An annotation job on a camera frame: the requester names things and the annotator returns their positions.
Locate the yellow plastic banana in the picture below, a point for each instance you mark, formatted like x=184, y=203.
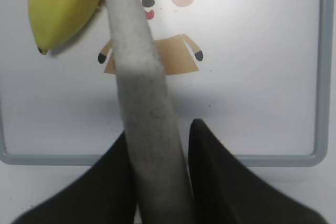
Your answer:
x=54, y=22

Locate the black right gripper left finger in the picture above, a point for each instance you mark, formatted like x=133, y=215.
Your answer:
x=105, y=193

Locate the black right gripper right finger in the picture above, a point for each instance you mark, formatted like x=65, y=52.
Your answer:
x=226, y=191

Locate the white grey-rimmed cutting board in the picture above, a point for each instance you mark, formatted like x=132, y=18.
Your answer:
x=256, y=71

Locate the white-handled kitchen knife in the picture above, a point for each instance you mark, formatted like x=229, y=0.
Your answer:
x=152, y=135

